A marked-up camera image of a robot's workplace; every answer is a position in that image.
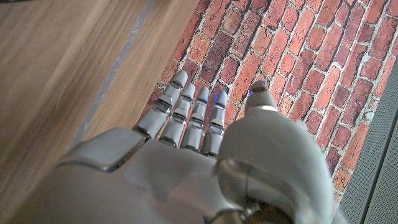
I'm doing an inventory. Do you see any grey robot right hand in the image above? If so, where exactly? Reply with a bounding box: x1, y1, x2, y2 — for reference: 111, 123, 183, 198
6, 70, 349, 224

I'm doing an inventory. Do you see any brick wall print backdrop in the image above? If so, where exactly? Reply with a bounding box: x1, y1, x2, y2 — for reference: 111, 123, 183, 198
141, 0, 398, 203

